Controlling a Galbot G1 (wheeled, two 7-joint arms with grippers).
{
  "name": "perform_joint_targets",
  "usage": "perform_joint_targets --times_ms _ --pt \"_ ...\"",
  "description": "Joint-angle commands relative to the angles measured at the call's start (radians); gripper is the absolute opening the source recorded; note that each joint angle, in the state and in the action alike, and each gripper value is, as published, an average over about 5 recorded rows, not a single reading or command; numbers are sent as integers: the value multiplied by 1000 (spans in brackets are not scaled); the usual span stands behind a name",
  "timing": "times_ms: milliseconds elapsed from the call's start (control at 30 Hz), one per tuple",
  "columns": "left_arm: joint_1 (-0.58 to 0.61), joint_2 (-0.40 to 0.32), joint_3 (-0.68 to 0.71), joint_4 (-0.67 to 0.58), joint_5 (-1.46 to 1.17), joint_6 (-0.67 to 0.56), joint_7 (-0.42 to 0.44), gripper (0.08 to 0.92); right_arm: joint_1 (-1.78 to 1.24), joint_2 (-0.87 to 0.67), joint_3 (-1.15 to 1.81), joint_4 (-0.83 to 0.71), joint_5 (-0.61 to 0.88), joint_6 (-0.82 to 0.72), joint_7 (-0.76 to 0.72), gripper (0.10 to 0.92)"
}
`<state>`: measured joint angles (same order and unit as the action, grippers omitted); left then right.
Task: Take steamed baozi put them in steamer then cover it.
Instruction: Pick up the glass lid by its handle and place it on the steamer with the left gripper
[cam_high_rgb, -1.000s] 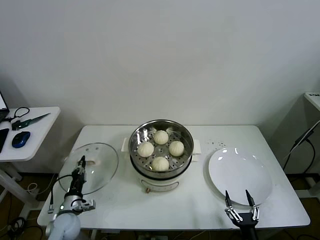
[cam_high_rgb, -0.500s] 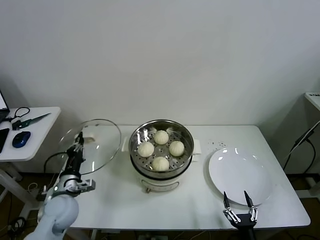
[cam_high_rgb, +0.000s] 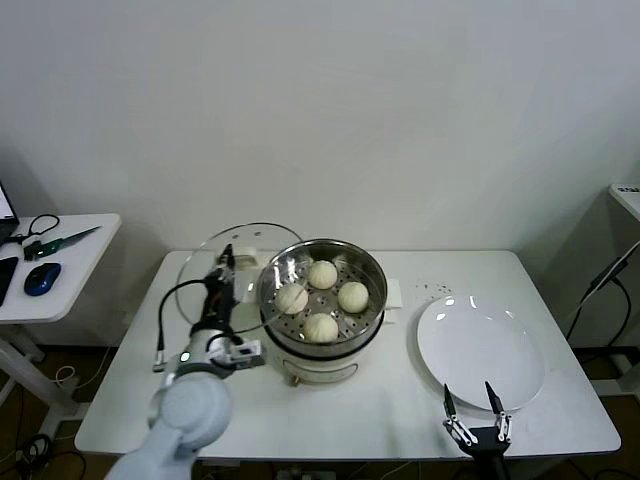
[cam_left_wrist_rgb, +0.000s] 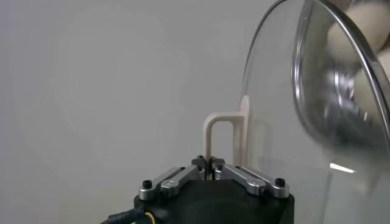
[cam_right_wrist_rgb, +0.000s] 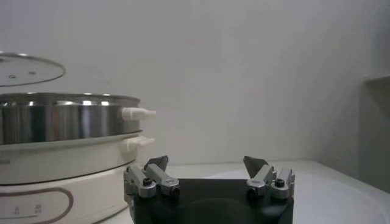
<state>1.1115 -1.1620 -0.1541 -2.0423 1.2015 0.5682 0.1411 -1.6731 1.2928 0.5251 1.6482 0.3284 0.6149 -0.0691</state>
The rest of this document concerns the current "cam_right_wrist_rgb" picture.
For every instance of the stainless steel steamer basket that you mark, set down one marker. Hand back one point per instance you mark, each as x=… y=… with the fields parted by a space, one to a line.
x=61 y=121

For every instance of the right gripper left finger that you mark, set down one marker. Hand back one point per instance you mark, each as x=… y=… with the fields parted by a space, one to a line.
x=147 y=184

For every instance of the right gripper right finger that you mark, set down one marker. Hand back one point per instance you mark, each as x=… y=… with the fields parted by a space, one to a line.
x=268 y=181

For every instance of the round glass pot lid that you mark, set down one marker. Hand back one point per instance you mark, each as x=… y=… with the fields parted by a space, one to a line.
x=27 y=70

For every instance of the white electric cooker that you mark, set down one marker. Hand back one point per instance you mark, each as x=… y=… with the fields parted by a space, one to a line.
x=61 y=164

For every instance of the white round plate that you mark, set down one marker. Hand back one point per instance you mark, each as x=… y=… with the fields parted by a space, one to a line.
x=335 y=198

